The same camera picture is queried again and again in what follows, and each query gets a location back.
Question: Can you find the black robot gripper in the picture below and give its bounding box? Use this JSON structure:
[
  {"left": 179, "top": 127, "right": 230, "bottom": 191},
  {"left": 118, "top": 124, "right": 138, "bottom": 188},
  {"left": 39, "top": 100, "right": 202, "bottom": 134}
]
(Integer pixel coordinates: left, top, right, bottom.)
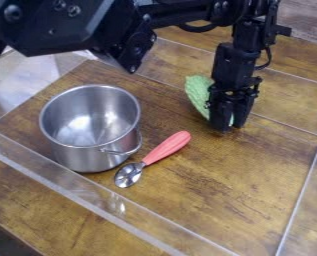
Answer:
[{"left": 208, "top": 43, "right": 262, "bottom": 132}]

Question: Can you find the green bitter gourd toy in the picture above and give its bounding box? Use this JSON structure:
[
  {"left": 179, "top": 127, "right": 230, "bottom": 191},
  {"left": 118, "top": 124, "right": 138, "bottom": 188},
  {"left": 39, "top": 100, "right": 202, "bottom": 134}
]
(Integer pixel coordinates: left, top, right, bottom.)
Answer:
[{"left": 185, "top": 75, "right": 213, "bottom": 120}]

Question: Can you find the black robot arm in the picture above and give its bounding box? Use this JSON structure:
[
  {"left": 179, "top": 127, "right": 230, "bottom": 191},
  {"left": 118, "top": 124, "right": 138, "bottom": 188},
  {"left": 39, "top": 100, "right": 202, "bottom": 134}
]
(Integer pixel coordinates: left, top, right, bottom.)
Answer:
[{"left": 0, "top": 0, "right": 290, "bottom": 132}]

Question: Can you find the silver metal pot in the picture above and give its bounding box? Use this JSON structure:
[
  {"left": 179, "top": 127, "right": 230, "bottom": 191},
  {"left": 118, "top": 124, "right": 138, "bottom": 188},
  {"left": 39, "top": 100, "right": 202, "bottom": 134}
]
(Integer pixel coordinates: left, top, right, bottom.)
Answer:
[{"left": 39, "top": 84, "right": 142, "bottom": 173}]

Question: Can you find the clear acrylic tray wall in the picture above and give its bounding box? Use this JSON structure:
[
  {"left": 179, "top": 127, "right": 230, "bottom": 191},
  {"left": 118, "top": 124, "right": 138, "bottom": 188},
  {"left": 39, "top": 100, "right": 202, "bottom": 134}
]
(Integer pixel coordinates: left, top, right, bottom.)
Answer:
[{"left": 0, "top": 29, "right": 317, "bottom": 256}]

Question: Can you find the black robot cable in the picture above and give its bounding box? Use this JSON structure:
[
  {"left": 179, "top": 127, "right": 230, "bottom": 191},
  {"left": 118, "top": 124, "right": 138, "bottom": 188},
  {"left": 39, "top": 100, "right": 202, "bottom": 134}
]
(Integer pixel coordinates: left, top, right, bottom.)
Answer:
[{"left": 178, "top": 19, "right": 273, "bottom": 71}]

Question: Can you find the black wall strip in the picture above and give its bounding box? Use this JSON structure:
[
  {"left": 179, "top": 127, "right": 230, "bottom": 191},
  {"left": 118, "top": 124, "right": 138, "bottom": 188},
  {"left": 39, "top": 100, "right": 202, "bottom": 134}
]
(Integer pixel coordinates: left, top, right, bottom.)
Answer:
[{"left": 274, "top": 25, "right": 292, "bottom": 37}]

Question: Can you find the red-handled metal spoon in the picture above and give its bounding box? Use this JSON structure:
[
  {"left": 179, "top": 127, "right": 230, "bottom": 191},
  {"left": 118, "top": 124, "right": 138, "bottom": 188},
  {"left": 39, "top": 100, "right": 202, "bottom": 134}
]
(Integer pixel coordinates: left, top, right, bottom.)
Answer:
[{"left": 114, "top": 131, "right": 192, "bottom": 188}]

